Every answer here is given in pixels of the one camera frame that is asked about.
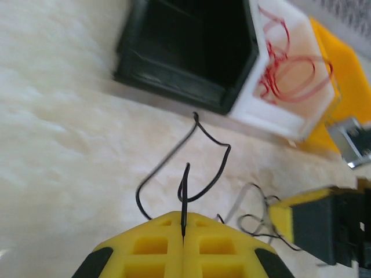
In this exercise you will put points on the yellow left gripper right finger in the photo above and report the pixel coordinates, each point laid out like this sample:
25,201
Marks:
217,249

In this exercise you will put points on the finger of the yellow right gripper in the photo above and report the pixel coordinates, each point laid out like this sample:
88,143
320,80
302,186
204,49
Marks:
282,223

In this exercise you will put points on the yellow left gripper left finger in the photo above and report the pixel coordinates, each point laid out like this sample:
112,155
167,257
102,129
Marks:
150,249

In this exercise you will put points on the white plastic bin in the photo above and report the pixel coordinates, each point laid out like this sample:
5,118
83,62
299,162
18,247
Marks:
290,116

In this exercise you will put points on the yellow plastic bin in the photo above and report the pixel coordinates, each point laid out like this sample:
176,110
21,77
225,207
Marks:
345,63

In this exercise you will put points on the black plastic bin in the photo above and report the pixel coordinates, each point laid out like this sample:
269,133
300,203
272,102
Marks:
162,72

